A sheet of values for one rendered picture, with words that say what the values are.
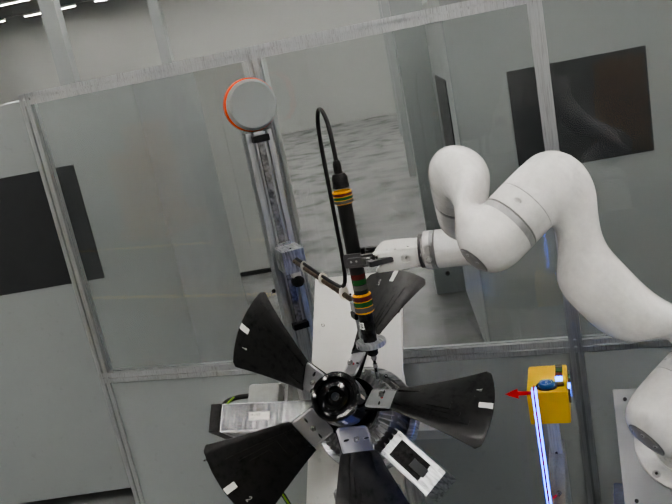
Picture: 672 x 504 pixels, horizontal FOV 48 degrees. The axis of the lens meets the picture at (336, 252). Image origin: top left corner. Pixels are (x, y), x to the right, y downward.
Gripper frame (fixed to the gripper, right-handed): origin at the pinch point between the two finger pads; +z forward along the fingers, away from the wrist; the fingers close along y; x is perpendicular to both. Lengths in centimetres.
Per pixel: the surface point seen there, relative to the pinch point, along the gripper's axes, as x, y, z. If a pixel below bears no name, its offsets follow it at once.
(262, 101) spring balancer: 35, 58, 37
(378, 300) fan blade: -16.1, 16.0, 0.9
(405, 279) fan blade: -11.4, 16.4, -6.6
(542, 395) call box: -47, 21, -35
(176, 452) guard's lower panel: -88, 71, 105
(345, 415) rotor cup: -34.4, -8.5, 6.6
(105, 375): -55, 70, 126
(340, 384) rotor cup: -29.0, -3.5, 8.1
